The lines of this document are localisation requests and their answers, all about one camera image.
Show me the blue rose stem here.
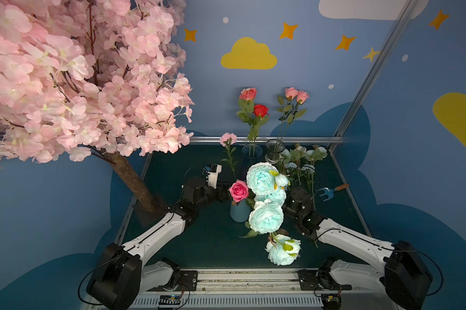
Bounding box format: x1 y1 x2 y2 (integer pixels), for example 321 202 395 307
246 162 291 238
290 143 307 187

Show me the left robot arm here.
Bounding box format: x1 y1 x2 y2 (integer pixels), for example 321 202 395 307
84 177 232 309

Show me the light blue ceramic vase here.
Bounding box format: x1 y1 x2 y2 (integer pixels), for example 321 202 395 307
230 200 252 223

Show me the red and coral rose stem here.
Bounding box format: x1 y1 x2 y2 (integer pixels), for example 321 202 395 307
236 87 269 144

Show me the aluminium frame corner post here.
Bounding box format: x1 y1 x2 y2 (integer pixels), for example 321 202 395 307
329 0 419 153

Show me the pink cherry blossom tree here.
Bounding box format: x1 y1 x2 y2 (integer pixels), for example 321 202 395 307
0 1 193 212

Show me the purple ribbed glass vase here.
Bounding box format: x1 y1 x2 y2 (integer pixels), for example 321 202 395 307
241 143 263 172

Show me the pink carnation rose stem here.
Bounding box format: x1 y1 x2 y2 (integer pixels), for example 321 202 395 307
228 180 249 204

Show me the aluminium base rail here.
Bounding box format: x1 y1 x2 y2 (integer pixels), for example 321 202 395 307
79 267 416 310

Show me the aluminium frame back bar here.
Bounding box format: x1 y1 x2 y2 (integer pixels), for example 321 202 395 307
186 135 344 146

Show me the blue flower bunch purple vase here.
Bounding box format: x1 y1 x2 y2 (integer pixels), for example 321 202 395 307
306 145 328 162

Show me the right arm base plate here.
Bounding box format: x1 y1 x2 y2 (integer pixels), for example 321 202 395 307
297 269 353 291

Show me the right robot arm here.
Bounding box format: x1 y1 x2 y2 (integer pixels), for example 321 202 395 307
283 187 433 309

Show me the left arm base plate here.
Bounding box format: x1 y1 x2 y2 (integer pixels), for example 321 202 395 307
164 270 198 291

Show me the clear ribbed glass vase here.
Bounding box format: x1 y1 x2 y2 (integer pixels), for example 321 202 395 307
265 139 285 164

